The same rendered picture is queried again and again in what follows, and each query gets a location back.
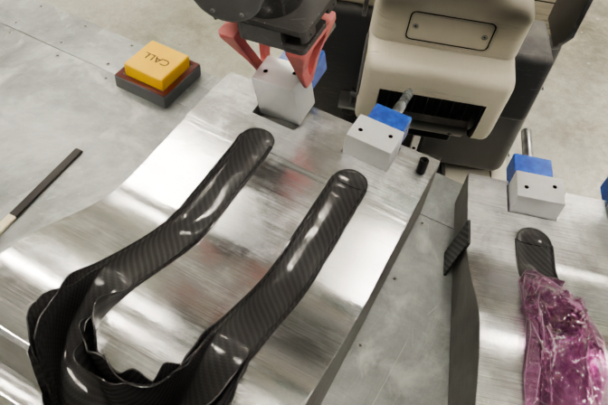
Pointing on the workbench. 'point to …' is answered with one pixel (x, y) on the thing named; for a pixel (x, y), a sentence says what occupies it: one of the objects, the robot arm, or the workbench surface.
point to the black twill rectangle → (457, 248)
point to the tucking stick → (38, 190)
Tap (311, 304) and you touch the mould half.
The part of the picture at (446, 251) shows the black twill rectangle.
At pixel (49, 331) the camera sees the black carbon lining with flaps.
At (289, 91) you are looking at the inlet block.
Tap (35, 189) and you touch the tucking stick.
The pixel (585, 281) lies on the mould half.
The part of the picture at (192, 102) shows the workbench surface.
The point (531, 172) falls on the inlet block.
